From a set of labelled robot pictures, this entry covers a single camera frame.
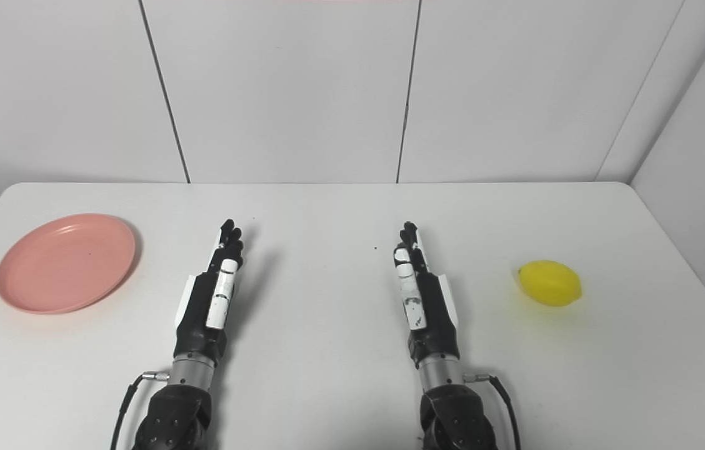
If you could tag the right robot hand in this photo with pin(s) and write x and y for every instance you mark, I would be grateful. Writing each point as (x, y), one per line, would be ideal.
(430, 312)

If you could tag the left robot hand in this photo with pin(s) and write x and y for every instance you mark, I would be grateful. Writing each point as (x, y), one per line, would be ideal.
(205, 306)

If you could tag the yellow lemon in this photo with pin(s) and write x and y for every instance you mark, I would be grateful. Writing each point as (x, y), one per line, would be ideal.
(549, 282)

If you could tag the pink plate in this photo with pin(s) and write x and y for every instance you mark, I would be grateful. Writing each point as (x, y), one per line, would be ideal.
(65, 263)

